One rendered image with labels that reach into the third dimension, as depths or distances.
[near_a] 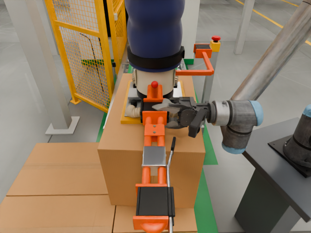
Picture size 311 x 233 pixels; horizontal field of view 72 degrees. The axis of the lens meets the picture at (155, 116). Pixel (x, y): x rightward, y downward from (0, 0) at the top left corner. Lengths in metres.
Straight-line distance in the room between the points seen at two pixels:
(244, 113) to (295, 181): 0.52
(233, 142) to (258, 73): 0.27
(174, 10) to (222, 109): 0.36
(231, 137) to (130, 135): 0.38
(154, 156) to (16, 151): 2.08
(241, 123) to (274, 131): 0.64
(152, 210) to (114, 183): 0.51
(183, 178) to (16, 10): 1.75
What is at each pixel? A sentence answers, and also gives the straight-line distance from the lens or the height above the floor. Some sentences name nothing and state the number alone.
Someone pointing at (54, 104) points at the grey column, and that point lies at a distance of 2.39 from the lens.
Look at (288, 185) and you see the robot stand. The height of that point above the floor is 0.75.
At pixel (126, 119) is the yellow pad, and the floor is 1.02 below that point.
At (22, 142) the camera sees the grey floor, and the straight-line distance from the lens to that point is 2.63.
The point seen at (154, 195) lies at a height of 1.15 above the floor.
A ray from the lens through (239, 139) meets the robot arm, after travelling 0.84.
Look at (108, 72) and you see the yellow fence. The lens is 2.13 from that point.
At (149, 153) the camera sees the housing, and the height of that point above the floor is 1.14.
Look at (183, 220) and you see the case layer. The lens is 1.16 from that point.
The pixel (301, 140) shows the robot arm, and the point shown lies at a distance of 1.21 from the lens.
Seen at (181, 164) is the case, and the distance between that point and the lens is 0.85.
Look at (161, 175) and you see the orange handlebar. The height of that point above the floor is 1.14.
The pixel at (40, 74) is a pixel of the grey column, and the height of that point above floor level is 0.68.
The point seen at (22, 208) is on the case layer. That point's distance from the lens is 1.36.
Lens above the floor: 1.58
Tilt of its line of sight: 38 degrees down
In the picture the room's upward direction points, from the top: straight up
